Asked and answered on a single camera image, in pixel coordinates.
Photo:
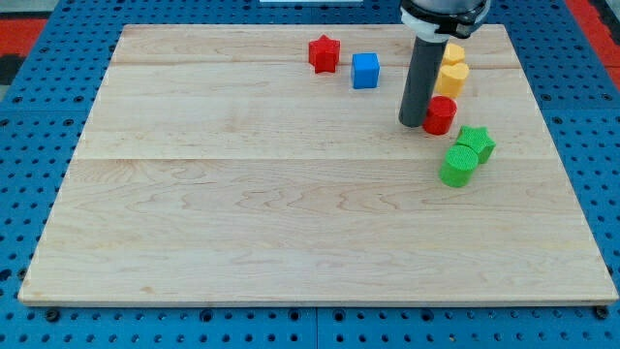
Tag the green cylinder block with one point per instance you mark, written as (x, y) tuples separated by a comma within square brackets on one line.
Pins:
[(459, 164)]

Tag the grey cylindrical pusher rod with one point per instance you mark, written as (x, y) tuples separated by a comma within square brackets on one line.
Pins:
[(423, 71)]

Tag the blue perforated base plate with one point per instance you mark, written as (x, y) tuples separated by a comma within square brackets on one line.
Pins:
[(42, 116)]

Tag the yellow heart block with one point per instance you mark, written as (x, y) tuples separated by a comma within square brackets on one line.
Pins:
[(451, 79)]

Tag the blue cube block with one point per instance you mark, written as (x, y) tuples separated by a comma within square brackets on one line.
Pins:
[(365, 70)]

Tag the light wooden board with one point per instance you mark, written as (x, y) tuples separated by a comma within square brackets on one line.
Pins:
[(216, 168)]

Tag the red star block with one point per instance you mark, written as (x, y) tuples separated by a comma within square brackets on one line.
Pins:
[(324, 54)]

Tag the green star block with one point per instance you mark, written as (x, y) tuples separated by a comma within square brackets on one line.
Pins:
[(478, 139)]

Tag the red cylinder block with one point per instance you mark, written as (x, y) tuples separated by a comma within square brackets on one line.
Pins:
[(440, 114)]

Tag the yellow pentagon block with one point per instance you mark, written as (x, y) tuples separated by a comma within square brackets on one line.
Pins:
[(453, 55)]

